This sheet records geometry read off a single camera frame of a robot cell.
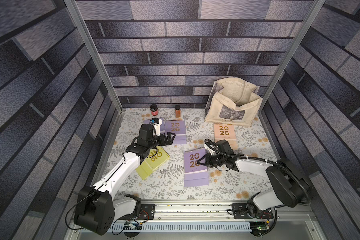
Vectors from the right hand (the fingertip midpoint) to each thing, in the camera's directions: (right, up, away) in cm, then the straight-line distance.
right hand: (196, 162), depth 86 cm
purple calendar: (-12, +19, +21) cm, 31 cm away
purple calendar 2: (-1, -7, -2) cm, 7 cm away
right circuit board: (+28, -28, -16) cm, 43 cm away
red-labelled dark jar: (-30, +33, +25) cm, 51 cm away
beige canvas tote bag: (+24, +37, +7) cm, 44 cm away
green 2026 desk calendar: (-24, +2, +6) cm, 25 cm away
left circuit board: (-33, -27, -15) cm, 45 cm away
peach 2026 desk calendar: (+23, +17, +19) cm, 34 cm away
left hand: (-16, +17, -5) cm, 24 cm away
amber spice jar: (-12, +32, +24) cm, 42 cm away
